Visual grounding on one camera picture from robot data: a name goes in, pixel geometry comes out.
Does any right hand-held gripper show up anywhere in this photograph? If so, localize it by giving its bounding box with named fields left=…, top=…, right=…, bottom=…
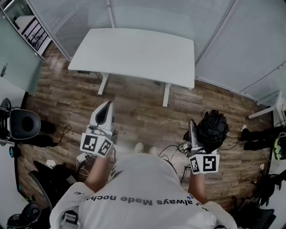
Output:
left=186, top=119, right=221, bottom=175

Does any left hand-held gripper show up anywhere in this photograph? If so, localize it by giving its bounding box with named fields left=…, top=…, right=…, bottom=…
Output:
left=80, top=100, right=118, bottom=158

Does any person's left forearm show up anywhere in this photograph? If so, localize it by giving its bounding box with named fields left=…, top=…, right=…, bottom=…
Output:
left=85, top=153, right=117, bottom=193

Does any person's right forearm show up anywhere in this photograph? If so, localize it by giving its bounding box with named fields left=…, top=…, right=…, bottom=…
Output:
left=188, top=172, right=209, bottom=204

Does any person's white printed shirt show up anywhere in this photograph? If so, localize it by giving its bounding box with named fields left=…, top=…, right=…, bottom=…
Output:
left=49, top=153, right=238, bottom=229

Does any black bag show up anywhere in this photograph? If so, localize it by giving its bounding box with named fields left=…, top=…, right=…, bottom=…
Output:
left=28, top=160, right=79, bottom=209

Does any small white side table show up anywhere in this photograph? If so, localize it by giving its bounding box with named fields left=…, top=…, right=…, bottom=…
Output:
left=248, top=90, right=286, bottom=120

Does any yellow-green black helmet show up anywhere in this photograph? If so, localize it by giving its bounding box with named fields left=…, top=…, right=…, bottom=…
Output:
left=274, top=131, right=286, bottom=161

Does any frosted glass door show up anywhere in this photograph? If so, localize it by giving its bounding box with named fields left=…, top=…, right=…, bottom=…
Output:
left=0, top=12, right=45, bottom=97

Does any white shelf unit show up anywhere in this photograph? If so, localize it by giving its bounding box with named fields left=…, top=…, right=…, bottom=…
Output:
left=4, top=0, right=52, bottom=57

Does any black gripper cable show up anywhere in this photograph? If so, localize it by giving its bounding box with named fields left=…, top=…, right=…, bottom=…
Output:
left=179, top=164, right=191, bottom=186

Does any black floor cable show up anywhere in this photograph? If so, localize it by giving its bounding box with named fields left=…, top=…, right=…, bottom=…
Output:
left=53, top=124, right=72, bottom=146

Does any grey strap buckle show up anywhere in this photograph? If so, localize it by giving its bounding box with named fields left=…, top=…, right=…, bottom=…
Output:
left=63, top=210, right=79, bottom=229

